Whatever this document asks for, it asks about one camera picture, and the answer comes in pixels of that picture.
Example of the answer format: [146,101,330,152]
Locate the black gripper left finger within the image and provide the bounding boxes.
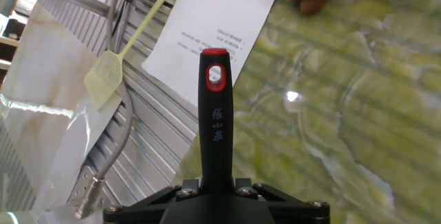
[102,178,201,224]

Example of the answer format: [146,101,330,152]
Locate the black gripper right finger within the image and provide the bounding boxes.
[234,177,331,224]

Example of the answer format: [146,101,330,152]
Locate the black ladle with red accents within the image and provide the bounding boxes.
[197,47,234,194]

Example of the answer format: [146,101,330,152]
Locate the green marble pattern mat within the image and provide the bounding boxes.
[172,0,441,224]

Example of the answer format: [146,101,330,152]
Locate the yellow fly swatter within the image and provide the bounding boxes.
[83,0,184,110]

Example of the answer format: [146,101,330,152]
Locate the beige marble pattern board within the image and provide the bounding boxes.
[0,2,122,213]

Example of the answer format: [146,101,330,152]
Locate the white instruction paper sheet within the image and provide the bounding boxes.
[141,0,281,108]

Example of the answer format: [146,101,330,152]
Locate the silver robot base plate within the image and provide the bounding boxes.
[65,167,116,218]

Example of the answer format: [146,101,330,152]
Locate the grey conduit cable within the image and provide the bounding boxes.
[74,0,135,220]

